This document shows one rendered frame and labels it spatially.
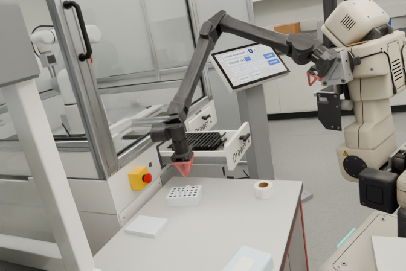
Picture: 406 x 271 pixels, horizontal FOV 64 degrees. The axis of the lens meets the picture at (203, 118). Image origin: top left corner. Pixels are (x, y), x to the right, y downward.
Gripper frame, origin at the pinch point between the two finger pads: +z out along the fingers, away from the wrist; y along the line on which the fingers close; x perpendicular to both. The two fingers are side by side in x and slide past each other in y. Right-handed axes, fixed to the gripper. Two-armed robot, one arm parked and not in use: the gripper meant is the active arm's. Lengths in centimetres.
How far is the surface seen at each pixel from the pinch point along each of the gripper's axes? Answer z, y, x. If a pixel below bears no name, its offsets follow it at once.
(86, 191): -2.9, 14.7, -34.7
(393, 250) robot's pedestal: 11, 32, 62
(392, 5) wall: -31, -355, 179
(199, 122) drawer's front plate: -3, -55, -7
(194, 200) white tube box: 8.3, 6.7, 3.2
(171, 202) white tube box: 8.5, 6.8, -6.0
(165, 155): -1.4, -16.2, -14.2
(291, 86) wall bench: 43, -306, 48
